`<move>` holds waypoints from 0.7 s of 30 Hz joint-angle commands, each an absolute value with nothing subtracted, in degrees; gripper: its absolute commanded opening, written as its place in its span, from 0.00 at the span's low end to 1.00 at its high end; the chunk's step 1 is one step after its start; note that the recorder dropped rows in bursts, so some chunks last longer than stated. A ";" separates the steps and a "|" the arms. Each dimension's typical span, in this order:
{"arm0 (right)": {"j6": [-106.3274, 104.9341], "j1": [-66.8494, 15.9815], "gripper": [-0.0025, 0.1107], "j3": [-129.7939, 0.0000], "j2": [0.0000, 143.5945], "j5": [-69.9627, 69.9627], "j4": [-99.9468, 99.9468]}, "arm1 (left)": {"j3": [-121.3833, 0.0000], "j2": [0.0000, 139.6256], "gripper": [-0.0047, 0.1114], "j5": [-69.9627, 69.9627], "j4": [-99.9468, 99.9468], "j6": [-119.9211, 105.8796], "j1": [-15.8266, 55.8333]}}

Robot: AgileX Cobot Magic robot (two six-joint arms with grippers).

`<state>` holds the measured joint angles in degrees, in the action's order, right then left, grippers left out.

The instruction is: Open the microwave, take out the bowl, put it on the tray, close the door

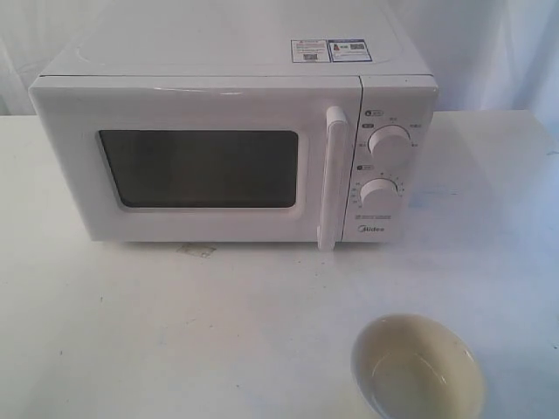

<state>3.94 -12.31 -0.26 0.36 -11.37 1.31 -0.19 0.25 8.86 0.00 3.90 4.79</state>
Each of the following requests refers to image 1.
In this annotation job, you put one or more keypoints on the white microwave door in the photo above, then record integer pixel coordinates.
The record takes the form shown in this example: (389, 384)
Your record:
(204, 159)

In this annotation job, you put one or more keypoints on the cream ceramic bowl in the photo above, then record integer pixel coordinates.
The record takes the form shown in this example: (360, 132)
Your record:
(409, 366)

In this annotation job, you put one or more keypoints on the white microwave oven body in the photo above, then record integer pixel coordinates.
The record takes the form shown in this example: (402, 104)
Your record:
(253, 39)

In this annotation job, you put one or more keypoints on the clear tape piece on table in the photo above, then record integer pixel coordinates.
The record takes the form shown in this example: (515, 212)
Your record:
(196, 250)

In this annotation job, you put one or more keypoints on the lower white control knob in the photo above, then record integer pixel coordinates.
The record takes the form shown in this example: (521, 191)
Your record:
(379, 193)

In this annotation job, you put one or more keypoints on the white control knob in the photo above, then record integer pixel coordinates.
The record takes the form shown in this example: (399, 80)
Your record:
(392, 141)
(379, 193)

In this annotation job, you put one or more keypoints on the upper white control knob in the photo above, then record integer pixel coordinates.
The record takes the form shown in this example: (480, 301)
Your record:
(392, 141)

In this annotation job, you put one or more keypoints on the blue label sticker right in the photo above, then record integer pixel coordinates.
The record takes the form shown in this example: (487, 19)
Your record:
(348, 50)

